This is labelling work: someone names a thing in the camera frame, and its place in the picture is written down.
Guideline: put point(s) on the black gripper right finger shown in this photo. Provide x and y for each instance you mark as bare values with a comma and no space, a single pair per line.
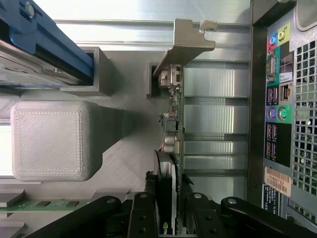
205,223

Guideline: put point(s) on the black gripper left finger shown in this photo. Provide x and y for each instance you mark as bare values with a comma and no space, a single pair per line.
143,218

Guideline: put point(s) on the orange service tag sticker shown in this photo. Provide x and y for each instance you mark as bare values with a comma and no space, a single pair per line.
277,182

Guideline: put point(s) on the green RAM stick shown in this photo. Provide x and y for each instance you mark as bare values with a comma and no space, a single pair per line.
49,204

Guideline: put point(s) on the grey printed parts rack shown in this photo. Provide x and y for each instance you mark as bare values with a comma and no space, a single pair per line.
49,141

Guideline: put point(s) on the black open PC case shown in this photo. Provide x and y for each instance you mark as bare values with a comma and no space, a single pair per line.
256,111

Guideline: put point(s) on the hard disk in blue caddy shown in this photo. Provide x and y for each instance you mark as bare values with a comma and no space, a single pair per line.
29,24

